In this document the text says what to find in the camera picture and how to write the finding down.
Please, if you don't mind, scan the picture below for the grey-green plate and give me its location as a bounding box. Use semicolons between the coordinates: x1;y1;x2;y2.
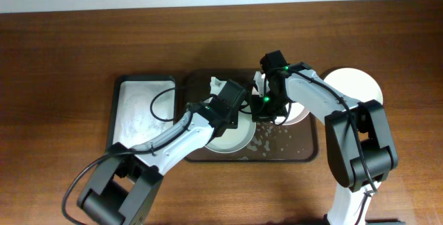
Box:
205;107;256;154

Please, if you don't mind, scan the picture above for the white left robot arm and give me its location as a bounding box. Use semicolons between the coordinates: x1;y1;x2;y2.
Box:
77;80;247;225

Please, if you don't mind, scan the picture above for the cream white plate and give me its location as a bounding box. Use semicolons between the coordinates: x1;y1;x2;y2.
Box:
324;68;383;104

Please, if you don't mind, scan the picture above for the black small tray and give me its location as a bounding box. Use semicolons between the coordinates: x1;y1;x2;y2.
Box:
106;75;177;147

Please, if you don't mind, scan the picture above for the brown large tray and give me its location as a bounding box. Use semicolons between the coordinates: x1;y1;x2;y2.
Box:
179;69;318;163

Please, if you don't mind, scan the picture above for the pink plate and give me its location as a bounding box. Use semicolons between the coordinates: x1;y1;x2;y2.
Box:
252;71;309;125

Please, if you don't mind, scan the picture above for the white cloth in tray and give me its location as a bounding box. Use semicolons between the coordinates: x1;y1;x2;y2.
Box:
111;80;176;147

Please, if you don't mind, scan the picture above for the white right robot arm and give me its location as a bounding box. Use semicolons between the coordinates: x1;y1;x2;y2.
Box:
250;51;399;224

